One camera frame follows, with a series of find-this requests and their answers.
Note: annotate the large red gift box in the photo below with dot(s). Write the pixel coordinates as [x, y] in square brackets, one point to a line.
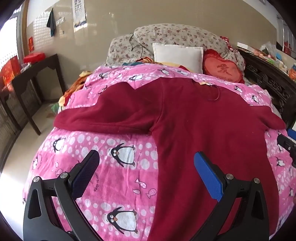
[9, 69]

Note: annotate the flat red gift box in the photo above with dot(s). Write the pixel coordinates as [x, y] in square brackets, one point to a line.
[34, 57]

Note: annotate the dark hanging cloth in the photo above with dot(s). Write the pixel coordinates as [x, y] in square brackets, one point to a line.
[51, 22]

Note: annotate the dark lattice cabinet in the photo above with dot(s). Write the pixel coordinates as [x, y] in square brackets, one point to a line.
[13, 109]

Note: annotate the red wall paper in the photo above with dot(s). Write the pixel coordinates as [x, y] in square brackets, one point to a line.
[30, 43]

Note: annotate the white flat box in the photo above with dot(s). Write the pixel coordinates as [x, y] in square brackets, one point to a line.
[247, 45]

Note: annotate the maroon fleece garment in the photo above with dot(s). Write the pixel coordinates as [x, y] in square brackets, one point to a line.
[185, 139]

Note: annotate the wall calendar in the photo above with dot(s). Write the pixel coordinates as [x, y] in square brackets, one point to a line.
[79, 14]

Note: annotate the teal cloth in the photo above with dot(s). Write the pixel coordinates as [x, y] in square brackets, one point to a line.
[129, 63]

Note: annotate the dark carved wooden cabinet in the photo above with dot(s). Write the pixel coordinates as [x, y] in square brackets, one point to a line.
[268, 78]

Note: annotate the floral grey pillows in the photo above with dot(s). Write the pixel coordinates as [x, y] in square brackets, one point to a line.
[175, 34]

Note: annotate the pile of small packets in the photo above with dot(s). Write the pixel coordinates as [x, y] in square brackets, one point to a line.
[275, 55]

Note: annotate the white pillow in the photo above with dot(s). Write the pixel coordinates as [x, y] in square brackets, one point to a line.
[178, 56]

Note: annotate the red heart cushion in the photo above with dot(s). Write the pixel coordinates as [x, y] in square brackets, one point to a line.
[222, 69]

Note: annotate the steel railing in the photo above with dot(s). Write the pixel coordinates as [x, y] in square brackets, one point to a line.
[286, 30]

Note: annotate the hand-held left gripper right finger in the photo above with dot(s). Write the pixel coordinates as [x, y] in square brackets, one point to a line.
[208, 177]

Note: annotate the orange patterned cloth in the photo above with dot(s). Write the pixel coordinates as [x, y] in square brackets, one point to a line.
[78, 83]

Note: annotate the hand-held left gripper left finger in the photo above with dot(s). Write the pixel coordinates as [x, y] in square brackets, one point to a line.
[86, 172]

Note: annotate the pink penguin print blanket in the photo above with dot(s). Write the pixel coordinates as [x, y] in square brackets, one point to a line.
[99, 143]

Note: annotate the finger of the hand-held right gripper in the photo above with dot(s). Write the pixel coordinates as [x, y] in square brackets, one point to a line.
[286, 144]
[292, 134]

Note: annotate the dark wooden side table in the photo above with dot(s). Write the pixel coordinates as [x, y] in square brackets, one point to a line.
[34, 67]

